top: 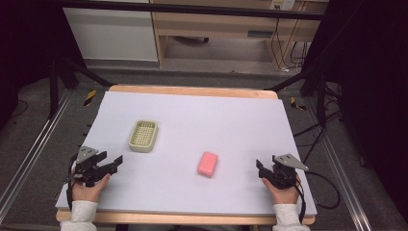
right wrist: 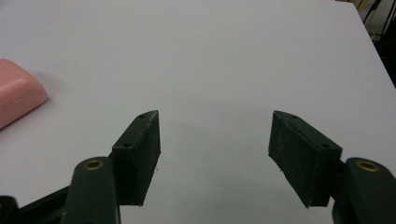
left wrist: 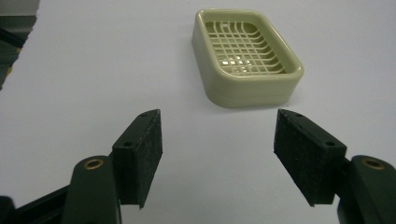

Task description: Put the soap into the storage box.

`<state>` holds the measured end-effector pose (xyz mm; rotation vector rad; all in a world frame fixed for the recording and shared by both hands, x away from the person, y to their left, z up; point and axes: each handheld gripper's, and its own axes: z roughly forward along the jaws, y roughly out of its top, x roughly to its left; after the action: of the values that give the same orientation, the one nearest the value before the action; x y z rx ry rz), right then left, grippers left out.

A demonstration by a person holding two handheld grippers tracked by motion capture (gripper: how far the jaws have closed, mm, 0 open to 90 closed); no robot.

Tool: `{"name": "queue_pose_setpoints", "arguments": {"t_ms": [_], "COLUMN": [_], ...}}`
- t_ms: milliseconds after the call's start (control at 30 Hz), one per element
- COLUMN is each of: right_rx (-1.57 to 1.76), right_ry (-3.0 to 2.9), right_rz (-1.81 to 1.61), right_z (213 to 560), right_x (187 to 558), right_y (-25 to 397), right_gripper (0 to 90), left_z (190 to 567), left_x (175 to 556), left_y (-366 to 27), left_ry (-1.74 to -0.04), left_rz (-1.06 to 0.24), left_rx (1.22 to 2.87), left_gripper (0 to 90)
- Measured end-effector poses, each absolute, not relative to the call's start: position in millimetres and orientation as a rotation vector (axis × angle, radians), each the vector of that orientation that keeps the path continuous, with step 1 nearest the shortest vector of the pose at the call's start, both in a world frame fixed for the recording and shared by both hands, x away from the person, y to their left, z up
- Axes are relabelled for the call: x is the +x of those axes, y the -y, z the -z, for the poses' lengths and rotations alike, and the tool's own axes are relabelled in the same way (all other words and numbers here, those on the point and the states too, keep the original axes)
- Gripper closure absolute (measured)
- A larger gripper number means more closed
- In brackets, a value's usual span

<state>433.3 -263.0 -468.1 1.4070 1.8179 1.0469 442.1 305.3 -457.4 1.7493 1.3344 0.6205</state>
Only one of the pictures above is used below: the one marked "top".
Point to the yellow black floor tape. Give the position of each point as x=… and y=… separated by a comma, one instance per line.
x=90, y=97
x=297, y=104

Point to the wooden table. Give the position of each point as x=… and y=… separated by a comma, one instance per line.
x=192, y=91

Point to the metal floor rail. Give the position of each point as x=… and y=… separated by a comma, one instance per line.
x=35, y=150
x=343, y=173

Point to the black metal stand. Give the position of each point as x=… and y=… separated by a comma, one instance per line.
x=54, y=86
x=320, y=96

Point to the beige slotted soap dish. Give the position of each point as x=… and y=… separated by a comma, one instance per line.
x=143, y=136

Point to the person's right hand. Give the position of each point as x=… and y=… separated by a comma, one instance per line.
x=285, y=195

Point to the black curtain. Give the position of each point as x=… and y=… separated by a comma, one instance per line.
x=29, y=48
x=372, y=80

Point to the white power strip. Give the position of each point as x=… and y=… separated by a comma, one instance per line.
x=282, y=4

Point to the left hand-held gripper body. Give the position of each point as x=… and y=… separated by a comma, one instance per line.
x=86, y=166

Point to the black metal frame bar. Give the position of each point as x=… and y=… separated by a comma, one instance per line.
x=192, y=9

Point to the person's left hand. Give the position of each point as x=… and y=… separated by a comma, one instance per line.
x=86, y=192

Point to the pink soap bar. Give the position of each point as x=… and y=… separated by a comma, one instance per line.
x=208, y=164

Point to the light wooden desk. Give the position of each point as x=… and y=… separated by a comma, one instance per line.
x=208, y=27

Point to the white foam mat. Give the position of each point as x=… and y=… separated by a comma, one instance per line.
x=192, y=134

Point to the white cabinet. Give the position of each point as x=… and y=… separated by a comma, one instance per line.
x=112, y=35

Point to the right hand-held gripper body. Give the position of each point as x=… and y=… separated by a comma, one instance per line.
x=284, y=174

